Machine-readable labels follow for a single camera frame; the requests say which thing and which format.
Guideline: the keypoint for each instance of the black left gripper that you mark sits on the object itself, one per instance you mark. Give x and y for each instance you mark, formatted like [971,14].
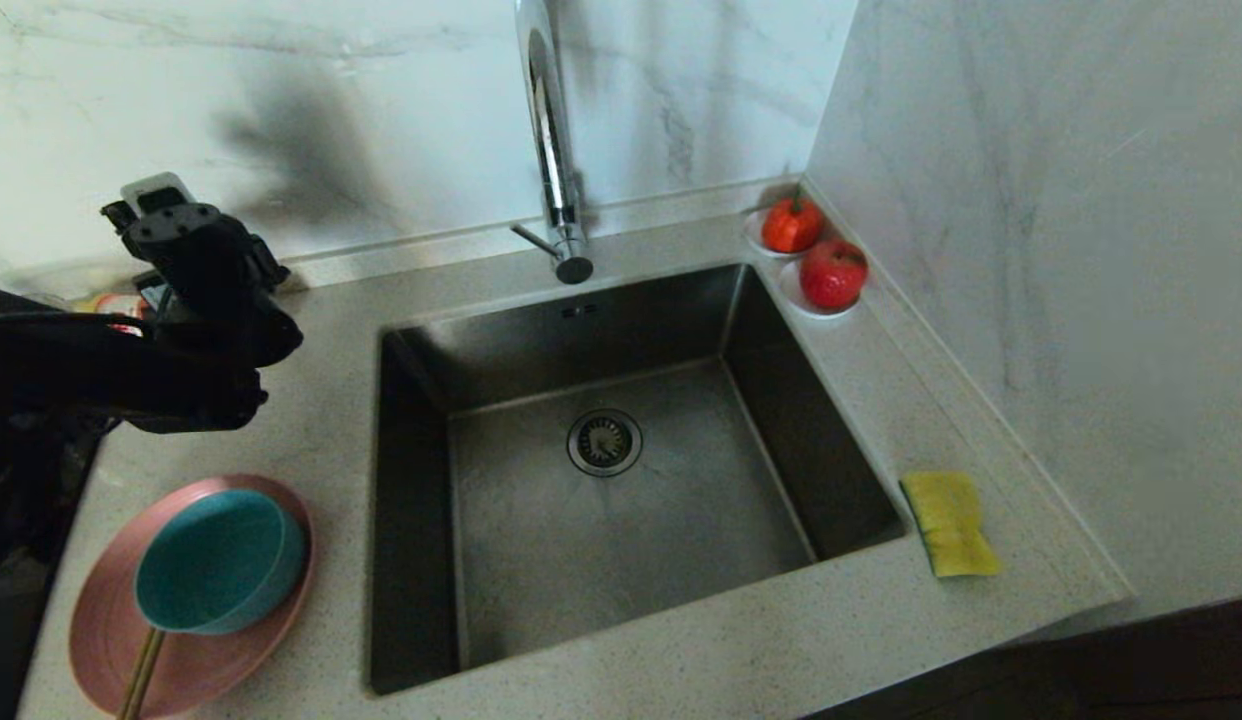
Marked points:
[231,305]

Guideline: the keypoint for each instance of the orange detergent bottle yellow cap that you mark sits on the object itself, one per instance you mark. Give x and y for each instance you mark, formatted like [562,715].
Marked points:
[121,305]

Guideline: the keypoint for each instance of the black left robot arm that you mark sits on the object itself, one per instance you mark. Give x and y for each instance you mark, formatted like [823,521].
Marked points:
[81,370]

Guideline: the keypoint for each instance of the stainless steel sink basin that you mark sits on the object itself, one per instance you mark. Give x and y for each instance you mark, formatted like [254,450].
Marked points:
[631,560]

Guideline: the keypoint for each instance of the yellow and green sponge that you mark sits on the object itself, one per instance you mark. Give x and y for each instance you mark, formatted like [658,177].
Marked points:
[949,522]

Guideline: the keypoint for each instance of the teal bowl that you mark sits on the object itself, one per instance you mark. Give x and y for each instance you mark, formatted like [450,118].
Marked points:
[216,560]

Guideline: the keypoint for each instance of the chrome kitchen faucet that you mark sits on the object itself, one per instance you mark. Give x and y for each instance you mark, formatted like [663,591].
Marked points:
[553,150]

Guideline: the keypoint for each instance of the round metal drain strainer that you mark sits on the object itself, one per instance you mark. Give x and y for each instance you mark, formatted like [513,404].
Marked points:
[604,441]

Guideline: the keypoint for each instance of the pink round plate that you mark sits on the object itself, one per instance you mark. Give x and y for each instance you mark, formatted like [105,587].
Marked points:
[221,670]

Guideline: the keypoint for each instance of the black cooktop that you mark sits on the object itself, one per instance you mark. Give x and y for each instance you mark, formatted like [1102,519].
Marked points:
[11,650]

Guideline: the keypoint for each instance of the small white dish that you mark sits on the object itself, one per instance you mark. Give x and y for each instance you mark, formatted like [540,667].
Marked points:
[793,298]
[753,235]

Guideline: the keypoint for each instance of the red tomato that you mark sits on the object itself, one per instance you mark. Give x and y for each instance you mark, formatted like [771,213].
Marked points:
[791,225]

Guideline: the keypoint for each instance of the red apple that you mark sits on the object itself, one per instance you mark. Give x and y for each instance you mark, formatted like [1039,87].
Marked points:
[833,275]

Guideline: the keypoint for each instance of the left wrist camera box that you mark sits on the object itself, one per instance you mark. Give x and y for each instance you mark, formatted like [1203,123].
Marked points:
[161,200]

